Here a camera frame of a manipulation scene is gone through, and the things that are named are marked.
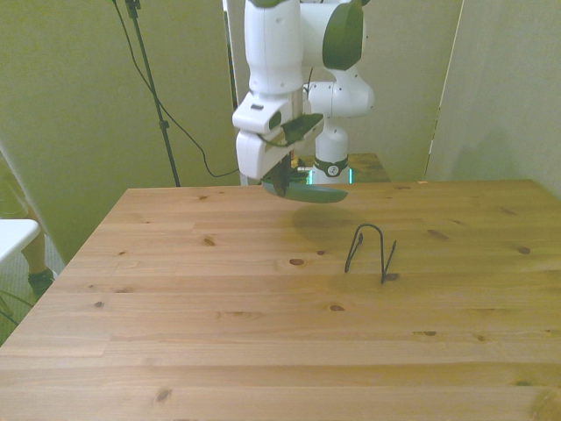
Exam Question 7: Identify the blue round plate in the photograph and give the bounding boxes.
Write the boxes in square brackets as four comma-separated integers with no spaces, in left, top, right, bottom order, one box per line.
[261,175,350,205]

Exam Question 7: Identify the black tripod stand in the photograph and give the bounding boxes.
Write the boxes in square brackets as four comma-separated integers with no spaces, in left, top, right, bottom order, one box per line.
[124,0,182,188]

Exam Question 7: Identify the black hanging cable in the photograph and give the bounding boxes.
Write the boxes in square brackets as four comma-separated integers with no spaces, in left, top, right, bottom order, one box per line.
[110,0,240,179]

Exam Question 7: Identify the black wire plate stand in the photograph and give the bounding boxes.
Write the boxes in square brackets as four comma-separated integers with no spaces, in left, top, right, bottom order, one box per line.
[344,223,398,285]

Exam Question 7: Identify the black vertical pole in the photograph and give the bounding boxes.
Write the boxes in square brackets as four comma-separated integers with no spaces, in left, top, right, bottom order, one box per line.
[223,0,240,111]

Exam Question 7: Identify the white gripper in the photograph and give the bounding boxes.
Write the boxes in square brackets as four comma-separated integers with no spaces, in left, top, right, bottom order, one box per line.
[236,130,302,197]

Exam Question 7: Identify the white stool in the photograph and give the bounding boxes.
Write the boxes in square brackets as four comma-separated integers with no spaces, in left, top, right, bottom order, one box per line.
[0,218,42,267]

